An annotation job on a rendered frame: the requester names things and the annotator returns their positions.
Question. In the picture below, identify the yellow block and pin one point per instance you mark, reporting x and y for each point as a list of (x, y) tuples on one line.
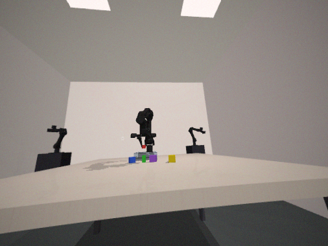
[(172, 158)]

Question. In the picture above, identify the purple cube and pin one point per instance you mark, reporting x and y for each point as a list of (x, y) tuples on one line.
[(152, 158)]

